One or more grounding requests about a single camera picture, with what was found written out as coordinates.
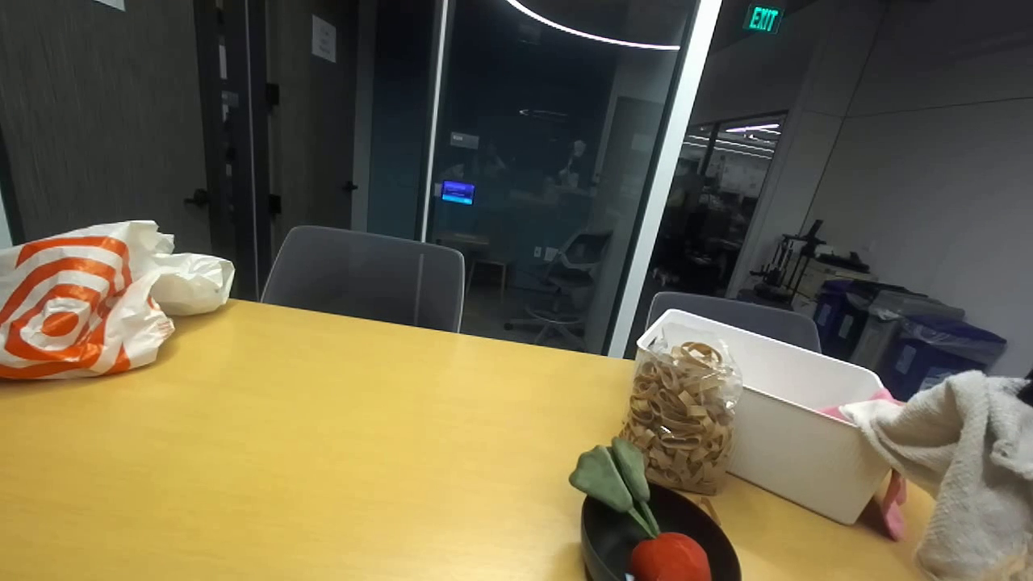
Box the pink shirt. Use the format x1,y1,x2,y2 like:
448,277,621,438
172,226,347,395
819,395,912,544

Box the beige shirt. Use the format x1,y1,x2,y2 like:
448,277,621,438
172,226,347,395
841,368,1033,581

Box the blue lit screen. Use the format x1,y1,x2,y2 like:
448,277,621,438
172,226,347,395
436,179,476,209

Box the wide grey chair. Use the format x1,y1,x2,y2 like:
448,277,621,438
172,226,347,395
259,224,467,335

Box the clear jar of tan bands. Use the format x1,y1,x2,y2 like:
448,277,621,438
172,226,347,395
621,325,747,496

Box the black 3D printer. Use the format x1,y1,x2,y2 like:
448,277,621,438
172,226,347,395
753,220,833,311

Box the black bowl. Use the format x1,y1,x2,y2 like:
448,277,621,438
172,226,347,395
578,480,747,581

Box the red plush radish green leaves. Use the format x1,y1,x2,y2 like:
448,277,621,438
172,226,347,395
565,436,717,581

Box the white plastic bin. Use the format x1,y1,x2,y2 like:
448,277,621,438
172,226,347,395
632,308,915,525

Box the white paper on door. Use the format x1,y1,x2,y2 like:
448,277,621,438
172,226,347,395
309,13,340,65

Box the green exit sign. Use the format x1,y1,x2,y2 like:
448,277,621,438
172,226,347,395
741,5,783,37

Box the blue storage bin white label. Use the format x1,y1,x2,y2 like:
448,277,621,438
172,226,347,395
875,317,1011,400

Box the orange and white plastic bag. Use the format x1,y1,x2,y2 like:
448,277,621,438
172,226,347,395
0,220,238,384

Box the white partition post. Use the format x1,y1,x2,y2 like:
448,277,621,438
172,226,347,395
602,0,725,361

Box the ring ceiling light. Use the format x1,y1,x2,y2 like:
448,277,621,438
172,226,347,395
503,0,691,55

